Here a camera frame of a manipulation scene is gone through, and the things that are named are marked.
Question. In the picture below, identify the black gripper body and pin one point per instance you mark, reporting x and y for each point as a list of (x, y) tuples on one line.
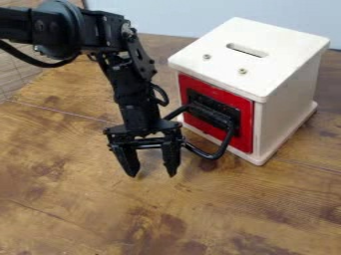
[(146, 130)]

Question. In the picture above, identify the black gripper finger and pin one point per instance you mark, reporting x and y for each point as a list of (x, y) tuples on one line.
[(172, 152), (126, 155)]

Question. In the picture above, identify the black drawer handle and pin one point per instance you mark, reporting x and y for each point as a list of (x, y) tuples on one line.
[(213, 139)]

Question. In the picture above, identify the red drawer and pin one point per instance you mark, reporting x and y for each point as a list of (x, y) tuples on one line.
[(241, 142)]

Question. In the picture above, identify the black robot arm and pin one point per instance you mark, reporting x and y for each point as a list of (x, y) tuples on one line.
[(50, 35)]

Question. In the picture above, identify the white wooden drawer box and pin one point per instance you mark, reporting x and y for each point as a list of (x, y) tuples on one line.
[(257, 68)]

